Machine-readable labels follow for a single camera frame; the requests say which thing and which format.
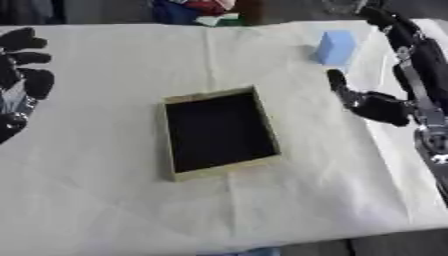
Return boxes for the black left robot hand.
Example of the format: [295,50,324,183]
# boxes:
[0,27,56,145]

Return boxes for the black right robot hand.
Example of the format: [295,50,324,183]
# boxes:
[323,6,448,128]

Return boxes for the light blue rectangular block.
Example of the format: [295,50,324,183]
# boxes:
[313,30,357,66]

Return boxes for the person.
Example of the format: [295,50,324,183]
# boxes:
[152,0,247,27]

